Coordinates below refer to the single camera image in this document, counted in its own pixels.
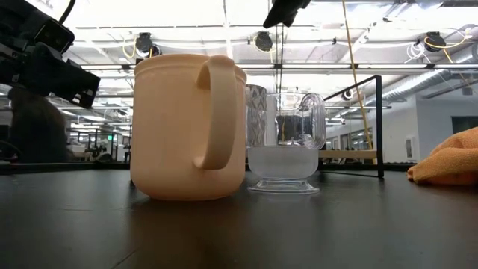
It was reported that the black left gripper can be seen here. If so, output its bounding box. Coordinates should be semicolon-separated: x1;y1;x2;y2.
0;40;102;110

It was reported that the grey white patterned mug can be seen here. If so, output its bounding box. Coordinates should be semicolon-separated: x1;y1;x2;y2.
245;84;279;147

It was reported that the pale yellow mug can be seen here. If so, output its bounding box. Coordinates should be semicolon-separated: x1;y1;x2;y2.
129;53;248;202

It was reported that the clear glass cup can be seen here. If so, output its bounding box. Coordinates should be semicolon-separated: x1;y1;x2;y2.
244;91;328;195

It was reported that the orange cloth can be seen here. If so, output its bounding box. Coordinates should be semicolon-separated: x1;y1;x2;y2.
406;126;478;187

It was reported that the black ceiling cable reel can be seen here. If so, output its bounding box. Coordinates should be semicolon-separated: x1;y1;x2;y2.
253;31;275;53
423;31;448;53
134;32;164;60

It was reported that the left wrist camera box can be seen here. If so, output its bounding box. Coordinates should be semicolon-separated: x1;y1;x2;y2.
33;16;76;54

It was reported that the hanging black cable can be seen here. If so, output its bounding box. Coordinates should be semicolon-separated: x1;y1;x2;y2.
275;26;285;94

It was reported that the yellow cable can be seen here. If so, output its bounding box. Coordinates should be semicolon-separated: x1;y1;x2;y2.
341;0;376;165

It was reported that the black aluminium rig frame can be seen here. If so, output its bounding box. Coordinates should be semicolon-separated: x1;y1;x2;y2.
0;161;415;176

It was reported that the wooden shelf with black frame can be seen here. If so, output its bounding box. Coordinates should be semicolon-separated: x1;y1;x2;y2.
317;74;385;179

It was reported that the silver ventilation duct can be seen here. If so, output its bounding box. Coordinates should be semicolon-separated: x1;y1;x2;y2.
384;69;478;105

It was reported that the dark wall screen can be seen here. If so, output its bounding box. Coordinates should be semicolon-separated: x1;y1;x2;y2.
451;116;478;135

